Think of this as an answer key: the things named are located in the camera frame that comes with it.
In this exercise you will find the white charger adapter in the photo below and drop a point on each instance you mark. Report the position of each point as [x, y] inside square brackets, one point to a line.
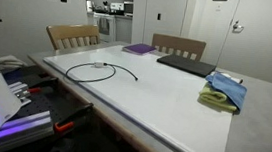
[100, 64]

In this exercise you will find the white whiteboard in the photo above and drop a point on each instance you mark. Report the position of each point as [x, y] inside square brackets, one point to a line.
[157, 98]

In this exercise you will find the light wooden slat-back chair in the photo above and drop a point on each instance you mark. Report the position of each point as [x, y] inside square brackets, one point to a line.
[73, 33]
[179, 43]

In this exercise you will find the grey towel on stove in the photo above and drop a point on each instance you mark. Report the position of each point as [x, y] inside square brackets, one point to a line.
[104, 25]

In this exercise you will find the white countertop appliance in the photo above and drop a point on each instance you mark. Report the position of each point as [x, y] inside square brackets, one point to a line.
[117, 7]

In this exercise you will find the white kitchen base cabinet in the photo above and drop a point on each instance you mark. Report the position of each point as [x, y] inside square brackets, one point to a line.
[123, 29]

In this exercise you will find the white folded cloth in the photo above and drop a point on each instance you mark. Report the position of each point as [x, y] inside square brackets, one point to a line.
[10, 63]

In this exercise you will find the purple notebook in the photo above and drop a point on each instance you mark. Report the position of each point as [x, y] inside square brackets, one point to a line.
[140, 48]

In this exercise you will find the silver metal brackets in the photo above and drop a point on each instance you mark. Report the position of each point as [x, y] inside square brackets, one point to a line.
[19, 91]

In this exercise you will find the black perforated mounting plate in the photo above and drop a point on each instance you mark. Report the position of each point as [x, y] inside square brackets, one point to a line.
[46, 102]

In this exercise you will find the closed black laptop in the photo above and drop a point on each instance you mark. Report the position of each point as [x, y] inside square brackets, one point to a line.
[187, 65]

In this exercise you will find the white door with paper sign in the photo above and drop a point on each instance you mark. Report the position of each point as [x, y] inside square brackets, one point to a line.
[207, 29]

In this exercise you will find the yellow-green cloth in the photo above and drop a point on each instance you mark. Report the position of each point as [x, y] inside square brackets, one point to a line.
[212, 96]

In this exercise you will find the blue cloth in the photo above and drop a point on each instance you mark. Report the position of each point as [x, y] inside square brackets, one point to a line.
[228, 88]

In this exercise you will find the aluminium profile rail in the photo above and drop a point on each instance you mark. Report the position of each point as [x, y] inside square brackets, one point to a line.
[20, 128]

